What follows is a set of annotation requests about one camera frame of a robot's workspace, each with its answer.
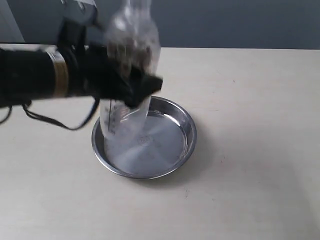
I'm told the clear plastic shaker bottle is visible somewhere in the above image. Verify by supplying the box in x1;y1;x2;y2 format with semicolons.
100;0;161;143

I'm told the round stainless steel tray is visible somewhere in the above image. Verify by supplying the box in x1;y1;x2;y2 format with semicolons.
91;96;197;180

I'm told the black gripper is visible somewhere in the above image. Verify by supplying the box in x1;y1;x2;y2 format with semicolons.
56;21;163;108

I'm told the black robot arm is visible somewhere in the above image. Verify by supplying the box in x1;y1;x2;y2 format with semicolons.
0;22;163;108

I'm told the black cable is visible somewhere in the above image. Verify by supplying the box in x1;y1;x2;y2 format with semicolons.
0;96;100;131

